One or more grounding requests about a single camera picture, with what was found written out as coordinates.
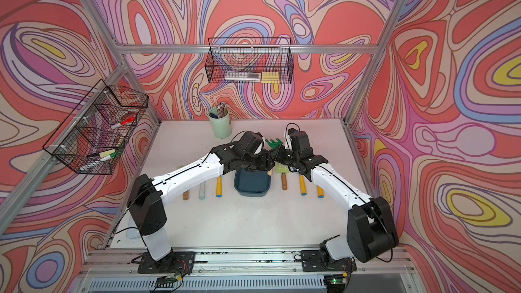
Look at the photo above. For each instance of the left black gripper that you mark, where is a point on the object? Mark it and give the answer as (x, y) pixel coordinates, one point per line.
(266, 157)

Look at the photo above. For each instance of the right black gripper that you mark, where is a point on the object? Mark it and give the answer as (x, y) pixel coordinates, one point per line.
(278, 154)

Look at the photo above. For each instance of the dark green rake wooden handle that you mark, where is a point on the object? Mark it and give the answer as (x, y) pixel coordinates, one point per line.
(273, 144)

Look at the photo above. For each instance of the blue rake yellow handle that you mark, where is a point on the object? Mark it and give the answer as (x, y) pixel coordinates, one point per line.
(219, 188)
(302, 185)
(320, 192)

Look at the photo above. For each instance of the light blue rake pale handle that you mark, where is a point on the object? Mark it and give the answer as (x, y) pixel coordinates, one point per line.
(202, 191)

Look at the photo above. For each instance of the lime rake wooden handle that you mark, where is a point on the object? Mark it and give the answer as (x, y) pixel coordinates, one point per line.
(283, 170)

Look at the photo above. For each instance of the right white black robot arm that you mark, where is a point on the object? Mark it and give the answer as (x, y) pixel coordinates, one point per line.
(371, 230)

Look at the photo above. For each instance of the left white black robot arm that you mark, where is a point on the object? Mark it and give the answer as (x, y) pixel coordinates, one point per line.
(149, 196)

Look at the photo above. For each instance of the teal plastic storage box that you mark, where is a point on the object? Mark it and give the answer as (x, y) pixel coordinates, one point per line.
(254, 184)

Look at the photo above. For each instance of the mint green pen cup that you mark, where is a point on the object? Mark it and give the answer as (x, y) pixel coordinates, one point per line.
(221, 127)

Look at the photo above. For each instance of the pens in cup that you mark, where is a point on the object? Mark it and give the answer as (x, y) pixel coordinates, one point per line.
(219, 111)

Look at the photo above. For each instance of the clear tube in back basket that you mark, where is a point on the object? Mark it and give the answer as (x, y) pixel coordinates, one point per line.
(243, 77)

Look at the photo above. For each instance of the yellow item in back basket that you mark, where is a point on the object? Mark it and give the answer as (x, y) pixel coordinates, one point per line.
(270, 77)

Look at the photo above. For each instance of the red marker in basket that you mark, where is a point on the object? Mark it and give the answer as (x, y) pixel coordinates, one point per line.
(125, 122)

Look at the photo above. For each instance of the green marker in basket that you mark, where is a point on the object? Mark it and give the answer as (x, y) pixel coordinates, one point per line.
(105, 155)

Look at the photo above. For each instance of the back black wire basket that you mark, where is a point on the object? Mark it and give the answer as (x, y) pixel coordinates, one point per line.
(249, 54)

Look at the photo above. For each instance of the black wire basket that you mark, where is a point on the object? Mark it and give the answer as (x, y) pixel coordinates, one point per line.
(91, 132)
(249, 54)

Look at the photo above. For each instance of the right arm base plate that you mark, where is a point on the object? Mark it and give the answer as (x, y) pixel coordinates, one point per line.
(320, 261)

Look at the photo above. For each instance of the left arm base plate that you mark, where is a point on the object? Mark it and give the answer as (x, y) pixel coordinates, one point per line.
(174, 262)

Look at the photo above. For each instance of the left black wire basket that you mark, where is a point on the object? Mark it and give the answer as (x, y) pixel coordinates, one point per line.
(91, 132)

